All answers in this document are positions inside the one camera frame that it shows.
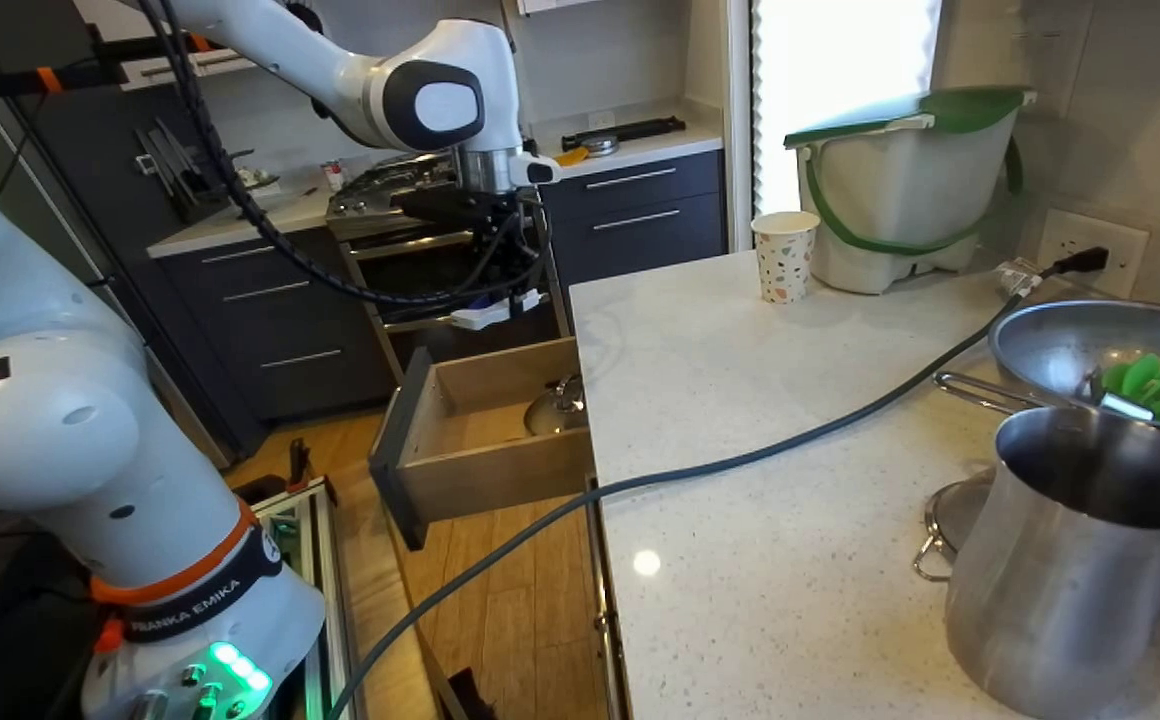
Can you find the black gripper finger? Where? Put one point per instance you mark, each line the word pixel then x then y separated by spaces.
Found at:
pixel 524 278
pixel 487 281

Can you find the black power plug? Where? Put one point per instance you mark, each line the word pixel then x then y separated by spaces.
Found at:
pixel 1076 260

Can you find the green object in bowl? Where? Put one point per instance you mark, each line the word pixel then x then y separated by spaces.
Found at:
pixel 1157 387

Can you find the open wooden drawer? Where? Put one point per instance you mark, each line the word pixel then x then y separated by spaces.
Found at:
pixel 475 453

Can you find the stainless steel oven range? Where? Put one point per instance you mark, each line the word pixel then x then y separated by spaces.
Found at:
pixel 405 267

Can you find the metal object inside drawer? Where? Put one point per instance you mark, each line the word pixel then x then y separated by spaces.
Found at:
pixel 559 404

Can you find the dotted paper cup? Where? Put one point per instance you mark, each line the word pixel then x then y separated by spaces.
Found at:
pixel 784 258

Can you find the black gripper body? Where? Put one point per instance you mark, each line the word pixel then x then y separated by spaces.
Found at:
pixel 502 223

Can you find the large metal bowl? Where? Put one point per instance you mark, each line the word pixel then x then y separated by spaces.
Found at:
pixel 1072 342

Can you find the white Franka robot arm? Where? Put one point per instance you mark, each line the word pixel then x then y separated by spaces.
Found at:
pixel 46 443

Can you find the metal pitcher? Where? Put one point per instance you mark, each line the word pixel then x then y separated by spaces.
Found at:
pixel 1072 573

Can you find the white wall shelf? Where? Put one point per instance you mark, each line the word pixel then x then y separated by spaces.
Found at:
pixel 193 66

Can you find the white wall outlet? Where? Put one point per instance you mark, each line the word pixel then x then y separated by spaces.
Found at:
pixel 1126 255

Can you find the flat black counter item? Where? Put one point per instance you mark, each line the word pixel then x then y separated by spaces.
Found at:
pixel 632 129

